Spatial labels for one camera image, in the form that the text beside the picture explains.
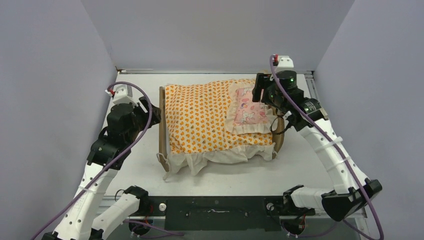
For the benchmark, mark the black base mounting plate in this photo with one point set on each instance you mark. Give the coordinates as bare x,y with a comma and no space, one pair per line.
220,213

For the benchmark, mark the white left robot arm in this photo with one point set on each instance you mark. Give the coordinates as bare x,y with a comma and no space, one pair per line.
126,123

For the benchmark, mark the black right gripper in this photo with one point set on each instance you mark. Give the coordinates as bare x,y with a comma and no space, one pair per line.
264,82

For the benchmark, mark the orange patterned bed cushion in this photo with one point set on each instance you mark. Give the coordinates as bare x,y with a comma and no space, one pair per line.
198,122

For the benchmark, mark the wooden pet bed frame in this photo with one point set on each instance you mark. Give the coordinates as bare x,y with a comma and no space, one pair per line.
162,132

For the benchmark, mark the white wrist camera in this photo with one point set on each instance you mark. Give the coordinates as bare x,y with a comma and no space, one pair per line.
123,94
282,63

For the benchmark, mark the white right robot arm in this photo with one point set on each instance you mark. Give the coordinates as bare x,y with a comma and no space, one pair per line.
351,187

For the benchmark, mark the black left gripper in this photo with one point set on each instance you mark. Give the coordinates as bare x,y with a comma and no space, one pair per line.
137,108

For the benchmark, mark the pink frilled small pillow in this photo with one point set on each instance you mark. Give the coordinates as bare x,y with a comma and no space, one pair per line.
244,116

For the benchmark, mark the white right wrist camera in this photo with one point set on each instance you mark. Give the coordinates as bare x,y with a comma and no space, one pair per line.
282,63

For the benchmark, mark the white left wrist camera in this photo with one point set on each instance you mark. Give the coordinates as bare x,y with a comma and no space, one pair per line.
123,94

